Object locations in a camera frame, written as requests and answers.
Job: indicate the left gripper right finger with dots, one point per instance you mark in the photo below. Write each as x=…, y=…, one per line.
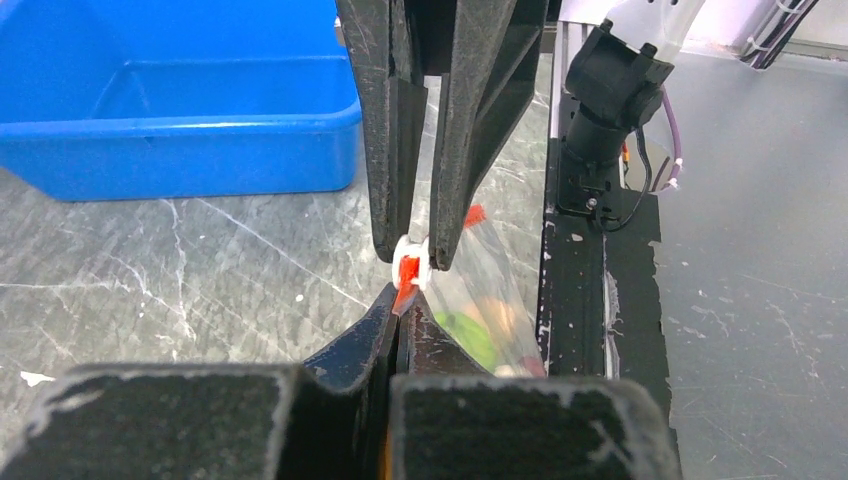
x=450, y=420

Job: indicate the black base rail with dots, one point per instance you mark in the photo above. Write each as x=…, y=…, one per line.
x=598, y=309

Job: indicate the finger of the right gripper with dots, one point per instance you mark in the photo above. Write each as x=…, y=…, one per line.
x=381, y=40
x=495, y=49

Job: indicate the blue plastic bin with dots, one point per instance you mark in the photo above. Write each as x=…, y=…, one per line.
x=118, y=100

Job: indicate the clear zip top bag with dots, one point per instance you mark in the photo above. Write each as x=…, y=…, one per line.
x=480, y=284

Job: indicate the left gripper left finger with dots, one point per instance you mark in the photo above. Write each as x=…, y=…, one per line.
x=323, y=418

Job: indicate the green fake fruit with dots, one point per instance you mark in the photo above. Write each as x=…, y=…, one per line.
x=472, y=337

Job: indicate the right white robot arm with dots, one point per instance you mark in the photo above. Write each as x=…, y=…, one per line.
x=623, y=87

